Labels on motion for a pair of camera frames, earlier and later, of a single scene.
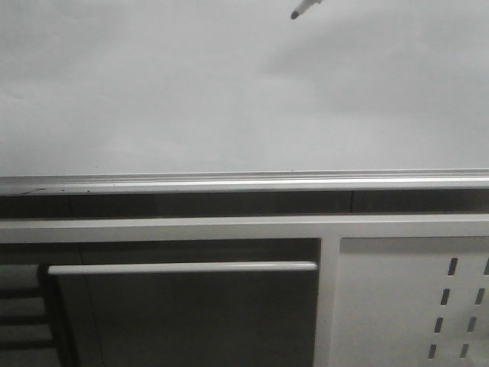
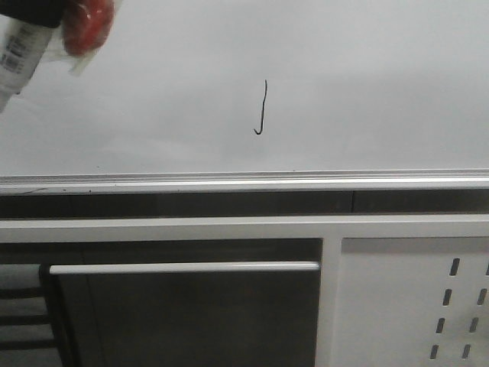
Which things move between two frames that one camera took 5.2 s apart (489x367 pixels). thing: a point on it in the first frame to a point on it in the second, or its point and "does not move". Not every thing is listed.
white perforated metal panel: [411, 302] does not move
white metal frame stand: [328, 229] does not move
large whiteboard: [117, 86] does not move
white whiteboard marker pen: [302, 6] to [22, 44]
